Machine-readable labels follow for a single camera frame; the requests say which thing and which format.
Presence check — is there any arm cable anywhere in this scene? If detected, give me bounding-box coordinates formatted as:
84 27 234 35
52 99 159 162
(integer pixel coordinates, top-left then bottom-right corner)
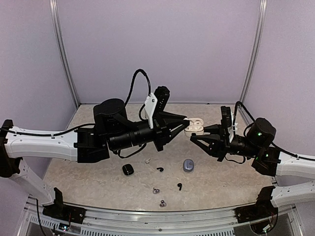
124 69 152 118
233 101 256 128

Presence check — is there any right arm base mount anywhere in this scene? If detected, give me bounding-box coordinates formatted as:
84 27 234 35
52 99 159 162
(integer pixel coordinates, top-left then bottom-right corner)
234 186 279 223

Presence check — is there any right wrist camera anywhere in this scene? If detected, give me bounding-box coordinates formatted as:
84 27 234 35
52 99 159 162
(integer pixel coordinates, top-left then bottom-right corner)
220 106 238 143

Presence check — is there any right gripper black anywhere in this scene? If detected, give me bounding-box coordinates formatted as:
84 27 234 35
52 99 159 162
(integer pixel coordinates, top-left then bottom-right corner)
190 124 260 163

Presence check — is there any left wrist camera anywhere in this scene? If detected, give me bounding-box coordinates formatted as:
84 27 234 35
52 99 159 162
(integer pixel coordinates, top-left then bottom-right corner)
144 86 170 129

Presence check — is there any left aluminium frame post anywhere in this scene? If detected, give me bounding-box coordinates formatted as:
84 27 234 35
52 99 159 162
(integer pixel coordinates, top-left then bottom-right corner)
49 0 81 109

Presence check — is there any aluminium frame post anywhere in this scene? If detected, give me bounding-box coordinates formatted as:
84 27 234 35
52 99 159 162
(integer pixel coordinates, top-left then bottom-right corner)
49 0 81 109
240 0 268 103

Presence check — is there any front aluminium rail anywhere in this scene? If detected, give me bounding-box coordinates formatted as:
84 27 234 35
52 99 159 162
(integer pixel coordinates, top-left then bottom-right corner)
17 194 305 236

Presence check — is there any white earbud charging case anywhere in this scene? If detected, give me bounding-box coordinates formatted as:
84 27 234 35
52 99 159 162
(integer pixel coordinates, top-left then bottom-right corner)
184 118 204 138

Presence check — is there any blue-grey earbud case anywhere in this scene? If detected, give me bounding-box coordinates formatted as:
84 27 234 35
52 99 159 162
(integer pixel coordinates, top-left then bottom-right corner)
183 159 194 173

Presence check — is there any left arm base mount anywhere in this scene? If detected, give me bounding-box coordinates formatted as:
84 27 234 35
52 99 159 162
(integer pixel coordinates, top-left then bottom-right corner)
42 187 86 224

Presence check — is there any black earbud charging case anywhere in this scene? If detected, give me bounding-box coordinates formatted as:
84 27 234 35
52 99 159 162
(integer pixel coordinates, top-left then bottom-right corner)
122 164 134 176

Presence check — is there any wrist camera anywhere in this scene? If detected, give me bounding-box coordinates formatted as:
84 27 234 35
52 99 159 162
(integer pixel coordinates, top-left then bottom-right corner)
220 106 238 143
144 86 170 129

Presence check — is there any right aluminium frame post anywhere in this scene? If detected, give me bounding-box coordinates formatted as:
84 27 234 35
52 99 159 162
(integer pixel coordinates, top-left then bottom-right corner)
240 0 268 103

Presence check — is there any purple earbud lower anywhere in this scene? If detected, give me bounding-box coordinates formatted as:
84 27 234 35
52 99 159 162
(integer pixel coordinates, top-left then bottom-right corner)
159 200 167 207

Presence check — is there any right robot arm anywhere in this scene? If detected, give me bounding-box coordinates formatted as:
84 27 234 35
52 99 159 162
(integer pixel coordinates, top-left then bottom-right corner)
190 118 315 218

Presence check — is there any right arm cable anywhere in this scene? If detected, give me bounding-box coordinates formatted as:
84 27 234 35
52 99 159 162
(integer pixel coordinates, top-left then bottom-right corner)
233 101 256 128

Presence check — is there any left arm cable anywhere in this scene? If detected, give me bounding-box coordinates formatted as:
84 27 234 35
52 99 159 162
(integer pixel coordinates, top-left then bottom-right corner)
124 69 152 118

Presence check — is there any purple earbud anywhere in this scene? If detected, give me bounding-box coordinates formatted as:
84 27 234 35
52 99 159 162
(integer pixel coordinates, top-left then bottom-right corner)
153 188 160 194
159 200 167 207

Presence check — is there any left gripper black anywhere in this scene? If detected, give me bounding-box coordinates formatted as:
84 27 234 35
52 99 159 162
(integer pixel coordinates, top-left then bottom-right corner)
109 112 190 152

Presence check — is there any purple earbud upper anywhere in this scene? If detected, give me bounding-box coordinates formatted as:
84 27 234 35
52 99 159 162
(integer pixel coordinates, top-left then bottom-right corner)
153 188 160 194

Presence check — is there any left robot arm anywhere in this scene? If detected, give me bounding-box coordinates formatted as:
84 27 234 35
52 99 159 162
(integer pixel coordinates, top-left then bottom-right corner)
0 98 189 219

